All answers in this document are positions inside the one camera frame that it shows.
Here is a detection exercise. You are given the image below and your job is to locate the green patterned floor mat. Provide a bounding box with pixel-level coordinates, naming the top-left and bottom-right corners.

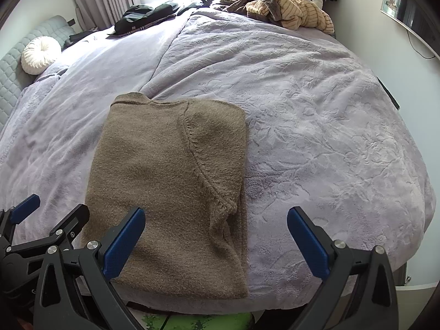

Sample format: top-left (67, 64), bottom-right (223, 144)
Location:
top-left (127, 302), bottom-right (257, 330)

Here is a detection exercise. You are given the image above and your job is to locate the grey quilted headboard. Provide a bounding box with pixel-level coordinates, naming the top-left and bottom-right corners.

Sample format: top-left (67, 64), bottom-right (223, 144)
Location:
top-left (0, 15), bottom-right (69, 134)

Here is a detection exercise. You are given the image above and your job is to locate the round white pleated cushion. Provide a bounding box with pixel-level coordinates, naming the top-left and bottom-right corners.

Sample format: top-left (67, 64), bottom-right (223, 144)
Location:
top-left (21, 36), bottom-right (62, 75)

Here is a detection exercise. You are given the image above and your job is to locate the dark flat cloth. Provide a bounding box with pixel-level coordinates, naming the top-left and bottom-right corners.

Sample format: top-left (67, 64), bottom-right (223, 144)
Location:
top-left (64, 29), bottom-right (95, 47)

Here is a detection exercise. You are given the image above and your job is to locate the white cabinet drawer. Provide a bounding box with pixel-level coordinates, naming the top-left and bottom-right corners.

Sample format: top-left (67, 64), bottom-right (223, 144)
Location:
top-left (395, 261), bottom-right (434, 287)

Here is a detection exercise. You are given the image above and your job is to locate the brown knit sweater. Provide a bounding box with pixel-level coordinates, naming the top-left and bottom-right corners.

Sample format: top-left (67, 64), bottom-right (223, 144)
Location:
top-left (83, 92), bottom-right (250, 299)

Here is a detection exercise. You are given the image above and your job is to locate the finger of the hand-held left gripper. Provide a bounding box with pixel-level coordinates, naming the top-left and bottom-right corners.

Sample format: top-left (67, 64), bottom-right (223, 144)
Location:
top-left (7, 204), bottom-right (90, 260)
top-left (0, 194), bottom-right (41, 248)

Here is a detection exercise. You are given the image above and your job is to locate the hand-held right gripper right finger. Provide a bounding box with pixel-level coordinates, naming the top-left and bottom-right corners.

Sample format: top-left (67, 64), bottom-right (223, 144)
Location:
top-left (287, 207), bottom-right (399, 330)

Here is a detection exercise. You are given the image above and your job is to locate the cream striped garment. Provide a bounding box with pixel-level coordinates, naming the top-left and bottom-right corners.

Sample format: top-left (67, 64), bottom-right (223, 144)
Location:
top-left (220, 0), bottom-right (336, 35)

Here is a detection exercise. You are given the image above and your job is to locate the black jacket with plaid lining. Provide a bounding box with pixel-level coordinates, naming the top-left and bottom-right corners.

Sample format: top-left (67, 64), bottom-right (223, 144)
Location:
top-left (106, 3), bottom-right (181, 37)

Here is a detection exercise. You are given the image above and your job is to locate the brown fuzzy garment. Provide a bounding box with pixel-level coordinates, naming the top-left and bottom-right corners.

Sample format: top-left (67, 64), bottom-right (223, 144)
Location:
top-left (225, 0), bottom-right (286, 24)

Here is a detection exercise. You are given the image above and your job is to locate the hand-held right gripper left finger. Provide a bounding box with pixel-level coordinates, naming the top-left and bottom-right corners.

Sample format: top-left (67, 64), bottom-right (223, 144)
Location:
top-left (33, 207), bottom-right (146, 330)

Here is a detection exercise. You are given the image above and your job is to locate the wall mounted television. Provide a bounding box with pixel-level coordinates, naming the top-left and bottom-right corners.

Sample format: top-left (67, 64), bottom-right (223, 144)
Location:
top-left (380, 0), bottom-right (437, 56)

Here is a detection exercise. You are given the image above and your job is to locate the embossed lilac blanket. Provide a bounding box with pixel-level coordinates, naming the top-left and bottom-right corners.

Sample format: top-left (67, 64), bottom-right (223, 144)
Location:
top-left (137, 9), bottom-right (436, 313)

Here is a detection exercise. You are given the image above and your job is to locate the black television cable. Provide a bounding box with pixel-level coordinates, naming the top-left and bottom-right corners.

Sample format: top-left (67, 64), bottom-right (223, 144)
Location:
top-left (407, 29), bottom-right (435, 60)

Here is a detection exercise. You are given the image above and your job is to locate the dark crumpled garment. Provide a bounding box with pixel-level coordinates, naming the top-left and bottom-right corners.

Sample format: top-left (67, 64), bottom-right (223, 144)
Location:
top-left (177, 0), bottom-right (215, 16)

